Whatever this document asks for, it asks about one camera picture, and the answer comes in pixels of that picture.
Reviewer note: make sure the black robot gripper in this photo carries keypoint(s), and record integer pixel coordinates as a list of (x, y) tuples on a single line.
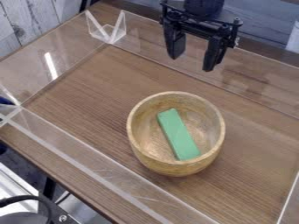
[(205, 20)]

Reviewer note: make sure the blue object at left edge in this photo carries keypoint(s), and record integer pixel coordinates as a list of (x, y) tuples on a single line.
[(6, 101)]

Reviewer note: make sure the brown wooden bowl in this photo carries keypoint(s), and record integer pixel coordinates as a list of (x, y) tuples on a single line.
[(205, 123)]

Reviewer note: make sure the black metal bracket with screw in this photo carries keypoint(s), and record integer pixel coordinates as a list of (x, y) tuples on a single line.
[(61, 217)]

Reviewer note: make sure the clear acrylic tray wall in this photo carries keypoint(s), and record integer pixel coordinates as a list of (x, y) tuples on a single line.
[(75, 82)]

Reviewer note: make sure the green rectangular block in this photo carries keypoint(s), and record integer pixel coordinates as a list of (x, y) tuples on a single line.
[(179, 138)]

